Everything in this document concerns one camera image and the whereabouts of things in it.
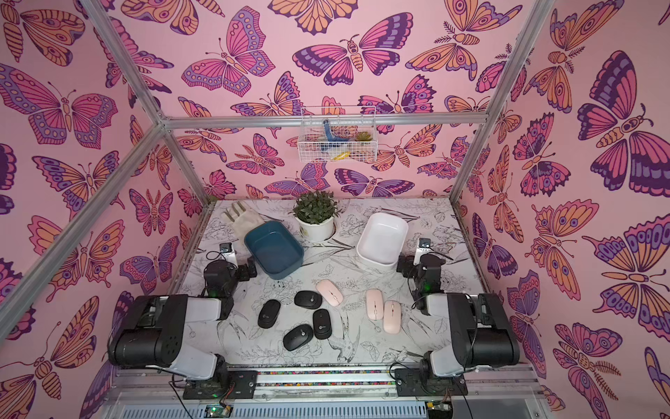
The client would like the pink mouse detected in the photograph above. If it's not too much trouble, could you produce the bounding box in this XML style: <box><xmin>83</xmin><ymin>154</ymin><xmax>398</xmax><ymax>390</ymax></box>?
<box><xmin>316</xmin><ymin>279</ymin><xmax>344</xmax><ymax>307</ymax></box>
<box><xmin>383</xmin><ymin>300</ymin><xmax>402</xmax><ymax>335</ymax></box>
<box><xmin>366</xmin><ymin>289</ymin><xmax>384</xmax><ymax>321</ymax></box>

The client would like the white storage box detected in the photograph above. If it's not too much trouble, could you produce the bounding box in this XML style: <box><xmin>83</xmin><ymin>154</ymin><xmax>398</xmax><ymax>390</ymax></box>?
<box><xmin>356</xmin><ymin>212</ymin><xmax>409</xmax><ymax>271</ymax></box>

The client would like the teal storage box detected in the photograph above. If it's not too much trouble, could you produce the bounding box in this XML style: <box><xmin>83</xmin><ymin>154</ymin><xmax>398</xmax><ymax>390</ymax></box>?
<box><xmin>244</xmin><ymin>221</ymin><xmax>305</xmax><ymax>280</ymax></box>

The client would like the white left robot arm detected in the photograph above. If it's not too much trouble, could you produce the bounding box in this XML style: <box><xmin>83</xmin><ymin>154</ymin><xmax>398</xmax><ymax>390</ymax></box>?
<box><xmin>107</xmin><ymin>257</ymin><xmax>258</xmax><ymax>388</ymax></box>

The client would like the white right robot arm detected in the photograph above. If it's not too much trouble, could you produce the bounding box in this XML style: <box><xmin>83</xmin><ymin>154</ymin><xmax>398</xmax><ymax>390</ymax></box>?
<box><xmin>396</xmin><ymin>252</ymin><xmax>521</xmax><ymax>379</ymax></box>

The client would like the beige work glove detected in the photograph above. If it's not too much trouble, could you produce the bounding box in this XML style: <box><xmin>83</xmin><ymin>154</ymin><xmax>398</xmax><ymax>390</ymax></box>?
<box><xmin>223</xmin><ymin>201</ymin><xmax>265</xmax><ymax>240</ymax></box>

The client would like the black mouse bottom front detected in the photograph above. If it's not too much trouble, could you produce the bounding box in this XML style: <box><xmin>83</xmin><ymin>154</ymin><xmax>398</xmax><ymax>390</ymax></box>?
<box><xmin>283</xmin><ymin>324</ymin><xmax>314</xmax><ymax>352</ymax></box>

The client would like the potted green plant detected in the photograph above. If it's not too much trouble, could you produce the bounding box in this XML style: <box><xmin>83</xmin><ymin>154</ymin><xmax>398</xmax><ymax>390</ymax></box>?
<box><xmin>292</xmin><ymin>191</ymin><xmax>340</xmax><ymax>243</ymax></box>

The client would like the blue toy in basket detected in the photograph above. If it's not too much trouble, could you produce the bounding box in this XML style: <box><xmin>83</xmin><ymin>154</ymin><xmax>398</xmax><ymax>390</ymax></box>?
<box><xmin>321</xmin><ymin>120</ymin><xmax>349</xmax><ymax>151</ymax></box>

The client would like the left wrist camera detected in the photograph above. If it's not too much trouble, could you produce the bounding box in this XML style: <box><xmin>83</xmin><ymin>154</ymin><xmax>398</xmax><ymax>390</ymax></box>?
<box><xmin>219</xmin><ymin>242</ymin><xmax>238</xmax><ymax>265</ymax></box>

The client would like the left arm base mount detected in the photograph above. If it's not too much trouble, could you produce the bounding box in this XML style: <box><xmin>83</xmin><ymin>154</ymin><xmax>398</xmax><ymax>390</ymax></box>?
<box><xmin>183</xmin><ymin>370</ymin><xmax>258</xmax><ymax>400</ymax></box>

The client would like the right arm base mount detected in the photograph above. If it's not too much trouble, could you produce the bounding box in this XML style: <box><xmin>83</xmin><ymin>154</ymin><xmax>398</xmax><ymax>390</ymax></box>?
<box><xmin>389</xmin><ymin>367</ymin><xmax>469</xmax><ymax>397</ymax></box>

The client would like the aluminium front rail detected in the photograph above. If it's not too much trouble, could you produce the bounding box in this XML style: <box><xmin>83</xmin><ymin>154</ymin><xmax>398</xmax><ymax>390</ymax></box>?
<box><xmin>106</xmin><ymin>365</ymin><xmax>541</xmax><ymax>405</ymax></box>

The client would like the white wire basket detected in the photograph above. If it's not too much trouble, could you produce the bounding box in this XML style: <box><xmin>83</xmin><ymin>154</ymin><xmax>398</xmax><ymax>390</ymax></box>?
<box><xmin>296</xmin><ymin>105</ymin><xmax>379</xmax><ymax>164</ymax></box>

